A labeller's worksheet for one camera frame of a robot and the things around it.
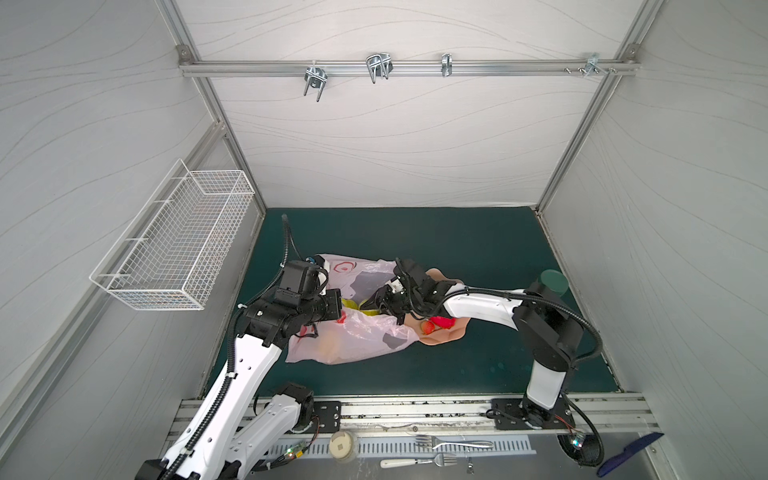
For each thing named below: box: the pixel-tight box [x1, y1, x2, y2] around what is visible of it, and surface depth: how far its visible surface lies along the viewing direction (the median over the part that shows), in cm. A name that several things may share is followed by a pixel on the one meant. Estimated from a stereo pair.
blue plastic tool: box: [597, 433, 665, 477], surface depth 70 cm
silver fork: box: [415, 435, 494, 450], surface depth 72 cm
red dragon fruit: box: [430, 316, 457, 329], surface depth 88 cm
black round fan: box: [557, 418, 604, 467], surface depth 73 cm
